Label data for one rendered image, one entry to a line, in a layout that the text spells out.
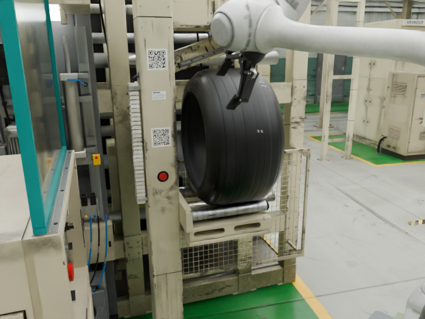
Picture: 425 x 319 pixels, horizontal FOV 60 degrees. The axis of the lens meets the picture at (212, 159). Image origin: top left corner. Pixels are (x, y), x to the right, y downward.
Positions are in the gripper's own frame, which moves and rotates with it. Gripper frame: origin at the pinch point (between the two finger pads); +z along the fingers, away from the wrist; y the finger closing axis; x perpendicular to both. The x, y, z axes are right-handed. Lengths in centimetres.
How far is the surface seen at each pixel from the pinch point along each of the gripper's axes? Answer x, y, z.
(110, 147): -13, -42, 110
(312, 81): 743, -563, 583
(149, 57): -17.1, -25.3, 16.0
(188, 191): 11, 6, 68
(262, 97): 21.2, -5.4, 8.8
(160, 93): -12.2, -15.6, 24.2
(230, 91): 9.6, -8.8, 11.2
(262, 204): 32, 24, 43
